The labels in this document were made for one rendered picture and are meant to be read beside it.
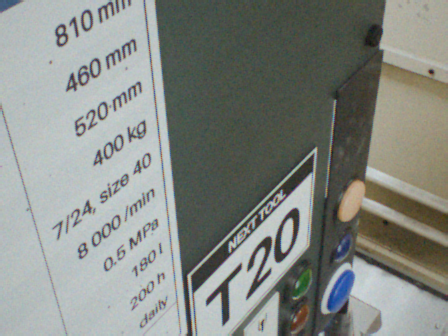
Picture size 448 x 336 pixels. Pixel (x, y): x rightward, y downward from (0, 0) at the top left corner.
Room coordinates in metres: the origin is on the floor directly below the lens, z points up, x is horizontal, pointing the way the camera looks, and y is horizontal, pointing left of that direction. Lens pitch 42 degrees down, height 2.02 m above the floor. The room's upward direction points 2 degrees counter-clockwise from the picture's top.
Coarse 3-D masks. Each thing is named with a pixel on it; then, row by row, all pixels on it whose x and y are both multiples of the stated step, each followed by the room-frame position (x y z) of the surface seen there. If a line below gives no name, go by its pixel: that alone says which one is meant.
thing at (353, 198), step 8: (352, 184) 0.29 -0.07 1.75; (360, 184) 0.29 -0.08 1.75; (352, 192) 0.28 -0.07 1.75; (360, 192) 0.29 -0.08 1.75; (344, 200) 0.28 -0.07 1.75; (352, 200) 0.28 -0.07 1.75; (360, 200) 0.29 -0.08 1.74; (344, 208) 0.28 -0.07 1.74; (352, 208) 0.28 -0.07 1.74; (344, 216) 0.28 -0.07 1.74; (352, 216) 0.28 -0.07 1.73
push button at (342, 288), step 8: (344, 272) 0.29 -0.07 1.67; (352, 272) 0.29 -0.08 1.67; (336, 280) 0.29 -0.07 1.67; (344, 280) 0.29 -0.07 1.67; (352, 280) 0.29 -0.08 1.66; (336, 288) 0.28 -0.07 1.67; (344, 288) 0.28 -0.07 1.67; (352, 288) 0.29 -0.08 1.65; (328, 296) 0.28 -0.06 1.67; (336, 296) 0.28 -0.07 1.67; (344, 296) 0.28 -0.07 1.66; (328, 304) 0.28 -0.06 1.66; (336, 304) 0.28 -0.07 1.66
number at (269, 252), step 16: (304, 192) 0.25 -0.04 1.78; (288, 208) 0.24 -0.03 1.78; (304, 208) 0.25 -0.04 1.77; (272, 224) 0.23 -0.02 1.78; (288, 224) 0.24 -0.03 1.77; (304, 224) 0.25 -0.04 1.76; (256, 240) 0.22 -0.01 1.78; (272, 240) 0.23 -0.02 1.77; (288, 240) 0.24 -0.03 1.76; (256, 256) 0.22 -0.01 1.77; (272, 256) 0.23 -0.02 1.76; (288, 256) 0.24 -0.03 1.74; (256, 272) 0.22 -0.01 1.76; (272, 272) 0.23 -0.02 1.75; (256, 288) 0.22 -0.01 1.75
